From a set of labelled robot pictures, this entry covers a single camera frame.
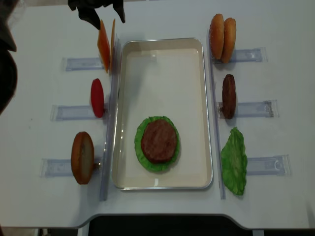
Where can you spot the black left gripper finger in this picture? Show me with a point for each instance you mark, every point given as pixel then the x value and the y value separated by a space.
pixel 118 6
pixel 89 15

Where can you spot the orange cheese slice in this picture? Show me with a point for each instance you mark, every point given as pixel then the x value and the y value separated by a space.
pixel 112 46
pixel 103 46

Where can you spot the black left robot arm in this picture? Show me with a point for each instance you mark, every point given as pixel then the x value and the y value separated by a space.
pixel 8 69

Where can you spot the clear cheese rack left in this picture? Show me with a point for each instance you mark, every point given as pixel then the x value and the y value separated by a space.
pixel 77 64

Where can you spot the red tomato slice upright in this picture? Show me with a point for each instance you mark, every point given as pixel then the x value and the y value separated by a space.
pixel 97 98

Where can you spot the clear tomato rack left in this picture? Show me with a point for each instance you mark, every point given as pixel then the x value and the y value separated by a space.
pixel 59 113

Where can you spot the upright brown meat patty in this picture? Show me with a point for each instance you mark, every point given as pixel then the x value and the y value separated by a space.
pixel 228 96

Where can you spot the meat patty on tray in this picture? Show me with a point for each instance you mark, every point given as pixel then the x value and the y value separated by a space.
pixel 159 141

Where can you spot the lettuce leaf on tray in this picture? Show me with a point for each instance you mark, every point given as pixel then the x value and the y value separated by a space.
pixel 139 154

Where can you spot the upright green lettuce leaf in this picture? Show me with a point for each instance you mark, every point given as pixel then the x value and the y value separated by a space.
pixel 234 162

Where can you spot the clear lettuce rack right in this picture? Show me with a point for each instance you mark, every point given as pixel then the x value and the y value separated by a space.
pixel 278 165

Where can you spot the white metal tray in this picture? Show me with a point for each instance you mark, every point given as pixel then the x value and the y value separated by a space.
pixel 163 78

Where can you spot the bun slice outer right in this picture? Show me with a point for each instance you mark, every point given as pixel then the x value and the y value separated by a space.
pixel 217 35

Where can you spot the bun slice inner right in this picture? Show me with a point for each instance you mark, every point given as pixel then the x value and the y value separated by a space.
pixel 229 39

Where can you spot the clear bun rack right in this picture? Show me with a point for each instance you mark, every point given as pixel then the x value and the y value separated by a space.
pixel 249 55

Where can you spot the clear bun rack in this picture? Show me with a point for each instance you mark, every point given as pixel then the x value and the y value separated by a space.
pixel 249 55
pixel 56 168

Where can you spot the bun slice left upright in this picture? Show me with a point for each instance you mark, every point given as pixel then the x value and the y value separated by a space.
pixel 82 158

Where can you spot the clear bun rack left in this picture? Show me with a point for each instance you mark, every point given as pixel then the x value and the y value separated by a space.
pixel 56 168

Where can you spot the clear patty rack right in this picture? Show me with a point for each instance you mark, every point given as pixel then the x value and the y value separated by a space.
pixel 264 109

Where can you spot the long clear rail left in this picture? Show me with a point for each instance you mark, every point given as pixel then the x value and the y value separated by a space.
pixel 111 122

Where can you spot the long clear rail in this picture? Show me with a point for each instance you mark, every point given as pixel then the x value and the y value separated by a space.
pixel 215 119
pixel 111 122

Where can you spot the long clear rail right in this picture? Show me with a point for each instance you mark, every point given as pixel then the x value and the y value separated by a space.
pixel 215 119

